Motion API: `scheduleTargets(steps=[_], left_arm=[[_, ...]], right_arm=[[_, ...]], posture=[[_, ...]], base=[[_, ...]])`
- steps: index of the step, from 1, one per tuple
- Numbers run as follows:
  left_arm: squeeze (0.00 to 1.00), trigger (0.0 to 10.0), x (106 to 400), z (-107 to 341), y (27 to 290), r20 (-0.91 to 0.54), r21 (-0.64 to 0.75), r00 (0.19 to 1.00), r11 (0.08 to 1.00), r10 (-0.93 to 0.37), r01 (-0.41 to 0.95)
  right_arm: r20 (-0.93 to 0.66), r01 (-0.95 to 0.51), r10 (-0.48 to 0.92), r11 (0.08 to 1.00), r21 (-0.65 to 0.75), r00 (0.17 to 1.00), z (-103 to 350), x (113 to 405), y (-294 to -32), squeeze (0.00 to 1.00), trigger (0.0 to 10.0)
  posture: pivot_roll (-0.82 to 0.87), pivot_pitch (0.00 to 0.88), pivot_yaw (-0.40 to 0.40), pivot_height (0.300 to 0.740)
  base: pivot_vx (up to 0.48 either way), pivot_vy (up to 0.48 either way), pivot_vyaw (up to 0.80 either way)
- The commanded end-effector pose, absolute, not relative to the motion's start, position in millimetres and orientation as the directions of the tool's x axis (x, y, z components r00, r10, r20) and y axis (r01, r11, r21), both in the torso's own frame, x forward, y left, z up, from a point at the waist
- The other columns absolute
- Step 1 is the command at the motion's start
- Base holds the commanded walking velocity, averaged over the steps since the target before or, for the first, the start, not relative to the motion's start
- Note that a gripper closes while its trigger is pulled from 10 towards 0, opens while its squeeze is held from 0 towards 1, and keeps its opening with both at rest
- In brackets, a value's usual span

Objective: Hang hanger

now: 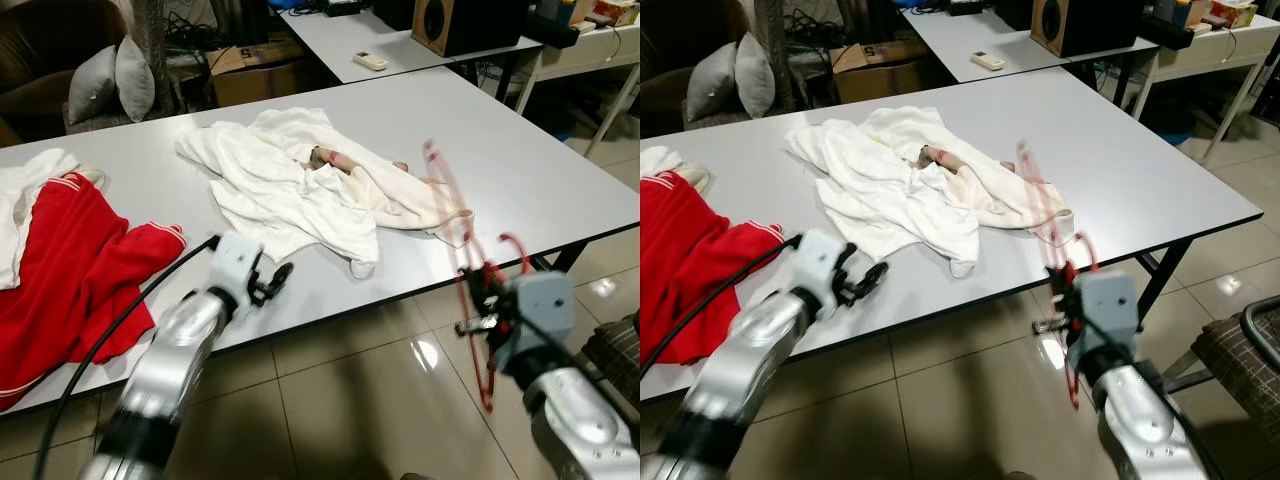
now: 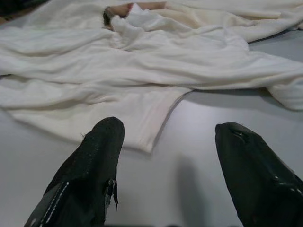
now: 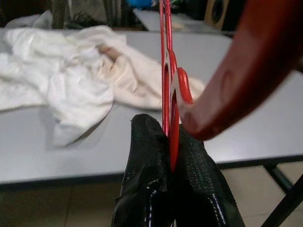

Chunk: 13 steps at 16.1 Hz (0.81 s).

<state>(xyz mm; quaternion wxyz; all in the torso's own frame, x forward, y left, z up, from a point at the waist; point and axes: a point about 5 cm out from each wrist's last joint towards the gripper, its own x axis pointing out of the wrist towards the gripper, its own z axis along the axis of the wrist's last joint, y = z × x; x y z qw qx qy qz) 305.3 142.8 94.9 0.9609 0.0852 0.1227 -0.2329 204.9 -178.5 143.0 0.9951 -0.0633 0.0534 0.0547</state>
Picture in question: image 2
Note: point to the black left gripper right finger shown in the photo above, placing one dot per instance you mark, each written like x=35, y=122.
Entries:
x=255, y=177

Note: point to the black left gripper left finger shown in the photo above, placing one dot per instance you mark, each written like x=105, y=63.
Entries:
x=94, y=165

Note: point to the white t-shirt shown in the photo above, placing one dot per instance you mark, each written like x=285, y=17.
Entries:
x=118, y=71

